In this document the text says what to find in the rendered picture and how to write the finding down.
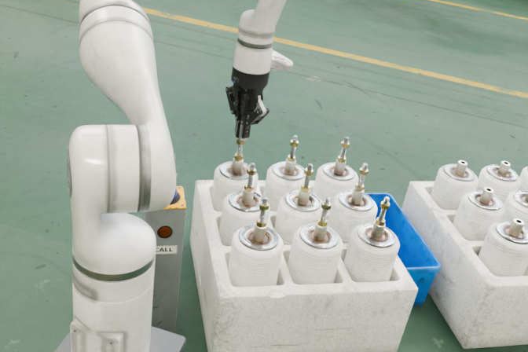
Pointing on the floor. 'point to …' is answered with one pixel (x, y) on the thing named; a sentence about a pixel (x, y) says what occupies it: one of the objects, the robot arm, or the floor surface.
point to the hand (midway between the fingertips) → (242, 130)
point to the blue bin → (410, 247)
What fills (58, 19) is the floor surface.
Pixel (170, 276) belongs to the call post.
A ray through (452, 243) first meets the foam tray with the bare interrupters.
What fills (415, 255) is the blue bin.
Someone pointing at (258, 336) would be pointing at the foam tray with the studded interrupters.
